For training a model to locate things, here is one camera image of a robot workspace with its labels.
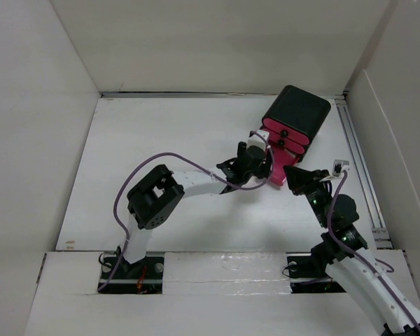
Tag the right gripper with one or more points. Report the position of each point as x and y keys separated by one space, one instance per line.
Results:
x=300 y=180

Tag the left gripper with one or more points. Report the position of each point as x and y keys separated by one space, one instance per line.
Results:
x=262 y=170

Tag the pink drawer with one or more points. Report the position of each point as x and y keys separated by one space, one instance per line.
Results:
x=282 y=157
x=291 y=146
x=279 y=131

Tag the black drawer cabinet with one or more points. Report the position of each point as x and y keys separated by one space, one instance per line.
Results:
x=300 y=111

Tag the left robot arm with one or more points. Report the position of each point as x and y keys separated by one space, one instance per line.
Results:
x=152 y=200

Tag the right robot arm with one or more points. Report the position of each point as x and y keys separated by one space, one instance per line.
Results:
x=344 y=255

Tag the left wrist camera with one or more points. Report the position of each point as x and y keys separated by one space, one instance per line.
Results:
x=258 y=138

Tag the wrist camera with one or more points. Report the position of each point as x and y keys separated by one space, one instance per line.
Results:
x=339 y=167
x=258 y=138

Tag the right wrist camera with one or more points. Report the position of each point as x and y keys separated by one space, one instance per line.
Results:
x=339 y=167

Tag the aluminium rail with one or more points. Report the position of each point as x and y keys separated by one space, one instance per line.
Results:
x=378 y=226

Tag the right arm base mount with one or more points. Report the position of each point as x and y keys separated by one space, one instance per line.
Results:
x=307 y=272

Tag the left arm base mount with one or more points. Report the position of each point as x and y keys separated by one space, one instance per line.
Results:
x=142 y=278

